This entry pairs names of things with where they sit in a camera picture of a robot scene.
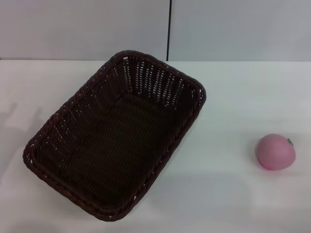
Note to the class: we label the dark brown wicker basket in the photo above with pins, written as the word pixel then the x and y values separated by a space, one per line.
pixel 114 145

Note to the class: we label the black vertical wall strip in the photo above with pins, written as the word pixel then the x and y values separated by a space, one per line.
pixel 168 29

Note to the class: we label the pink peach toy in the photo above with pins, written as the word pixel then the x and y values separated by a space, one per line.
pixel 274 153

